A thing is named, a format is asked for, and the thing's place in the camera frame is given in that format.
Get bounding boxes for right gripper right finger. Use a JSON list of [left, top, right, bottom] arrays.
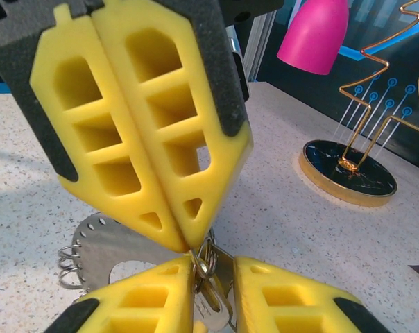
[[232, 255, 393, 333]]

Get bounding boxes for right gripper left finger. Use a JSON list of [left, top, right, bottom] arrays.
[[44, 255, 195, 333]]

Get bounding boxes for metal disc with key rings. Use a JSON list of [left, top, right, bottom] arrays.
[[58, 213, 235, 302]]

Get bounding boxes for keys with yellow tag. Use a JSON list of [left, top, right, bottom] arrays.
[[189, 235, 238, 333]]

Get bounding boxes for pink plastic goblet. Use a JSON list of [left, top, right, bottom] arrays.
[[277, 0, 350, 76]]

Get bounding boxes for aluminium frame post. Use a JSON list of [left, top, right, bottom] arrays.
[[226, 10, 278, 84]]

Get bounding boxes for gold wire rack black base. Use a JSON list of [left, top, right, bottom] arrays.
[[298, 0, 419, 209]]

